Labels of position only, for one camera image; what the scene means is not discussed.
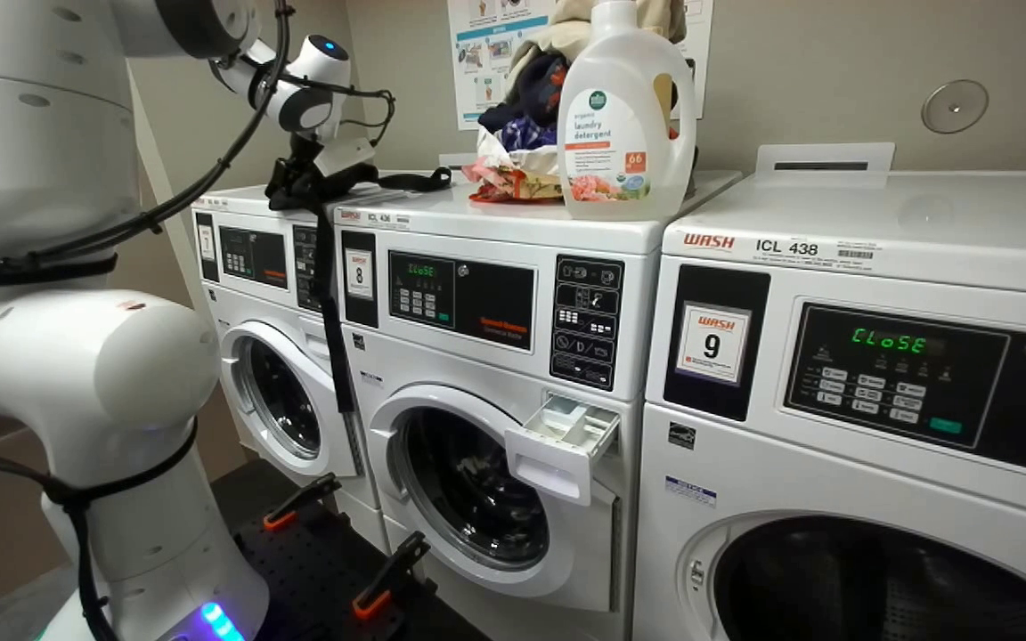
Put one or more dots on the black and orange clamp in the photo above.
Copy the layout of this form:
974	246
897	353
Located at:
300	502
391	575

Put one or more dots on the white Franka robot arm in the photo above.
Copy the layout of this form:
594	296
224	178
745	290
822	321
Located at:
62	356

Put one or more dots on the wall poster with blue print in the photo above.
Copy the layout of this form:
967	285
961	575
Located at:
491	58

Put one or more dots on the round washer door number 8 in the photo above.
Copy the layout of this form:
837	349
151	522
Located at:
471	494

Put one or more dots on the white washing machine number 8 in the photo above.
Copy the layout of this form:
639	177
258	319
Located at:
491	356

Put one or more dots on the round washer door without number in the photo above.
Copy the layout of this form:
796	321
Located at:
282	397

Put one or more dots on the white open detergent drawer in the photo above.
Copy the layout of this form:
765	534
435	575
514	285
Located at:
568	446

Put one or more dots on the round wall plate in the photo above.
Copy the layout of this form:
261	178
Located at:
958	105

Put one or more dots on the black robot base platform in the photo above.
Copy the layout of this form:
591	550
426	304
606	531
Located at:
310	575

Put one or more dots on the white laundry detergent bottle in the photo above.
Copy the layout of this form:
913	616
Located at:
624	120

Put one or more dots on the white washing machine without number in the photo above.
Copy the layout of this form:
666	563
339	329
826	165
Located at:
258	273

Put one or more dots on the white washing machine number 9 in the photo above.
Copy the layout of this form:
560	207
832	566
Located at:
872	475

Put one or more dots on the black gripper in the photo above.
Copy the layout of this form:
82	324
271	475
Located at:
306	156

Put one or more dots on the white card reader box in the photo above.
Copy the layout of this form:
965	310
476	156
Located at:
826	165

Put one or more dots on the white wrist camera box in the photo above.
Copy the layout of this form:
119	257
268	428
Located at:
346	150

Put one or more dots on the dark navy garment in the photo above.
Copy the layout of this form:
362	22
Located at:
534	100

